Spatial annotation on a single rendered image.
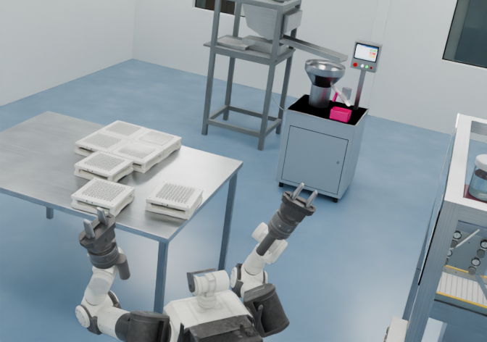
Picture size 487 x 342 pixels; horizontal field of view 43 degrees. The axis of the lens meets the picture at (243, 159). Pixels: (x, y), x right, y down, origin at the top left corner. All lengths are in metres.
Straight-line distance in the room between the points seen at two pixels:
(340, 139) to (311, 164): 0.35
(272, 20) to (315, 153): 1.46
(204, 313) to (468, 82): 6.24
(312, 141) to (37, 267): 2.51
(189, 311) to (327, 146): 3.56
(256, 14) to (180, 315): 4.53
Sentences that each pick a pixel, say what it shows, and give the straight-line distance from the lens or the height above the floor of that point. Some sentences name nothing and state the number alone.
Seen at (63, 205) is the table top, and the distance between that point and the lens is 3.36.
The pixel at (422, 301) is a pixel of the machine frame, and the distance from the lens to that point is 2.32.
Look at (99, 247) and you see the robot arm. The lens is 1.84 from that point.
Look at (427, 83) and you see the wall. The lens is 7.90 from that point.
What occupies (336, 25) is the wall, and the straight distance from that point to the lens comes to 7.96.
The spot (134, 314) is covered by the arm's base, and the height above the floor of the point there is 1.27.
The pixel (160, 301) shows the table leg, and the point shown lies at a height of 0.45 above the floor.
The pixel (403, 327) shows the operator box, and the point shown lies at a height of 1.08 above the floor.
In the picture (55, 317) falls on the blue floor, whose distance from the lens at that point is 3.97.
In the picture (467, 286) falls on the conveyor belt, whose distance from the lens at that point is 3.30.
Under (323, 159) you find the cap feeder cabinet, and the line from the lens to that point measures 5.43.
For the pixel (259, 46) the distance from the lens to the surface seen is 6.34.
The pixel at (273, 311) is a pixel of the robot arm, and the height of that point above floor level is 1.21.
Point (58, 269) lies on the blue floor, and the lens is 4.36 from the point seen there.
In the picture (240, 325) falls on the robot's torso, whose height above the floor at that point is 1.25.
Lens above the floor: 2.48
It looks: 24 degrees down
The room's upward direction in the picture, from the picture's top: 8 degrees clockwise
